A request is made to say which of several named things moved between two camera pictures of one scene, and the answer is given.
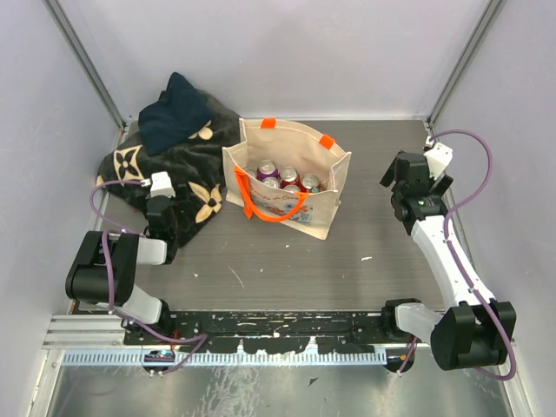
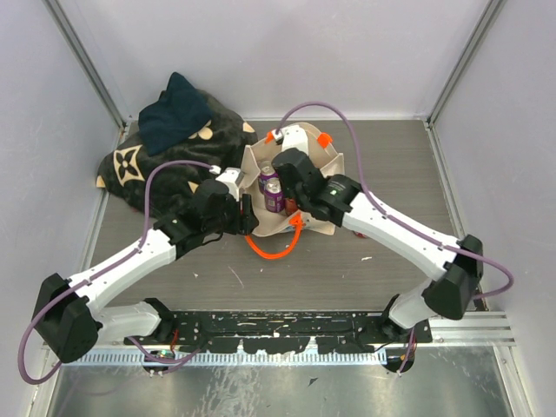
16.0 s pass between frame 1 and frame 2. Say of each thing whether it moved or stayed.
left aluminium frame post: stayed
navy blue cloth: stayed
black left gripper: moved
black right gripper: moved
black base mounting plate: stayed
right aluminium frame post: stayed
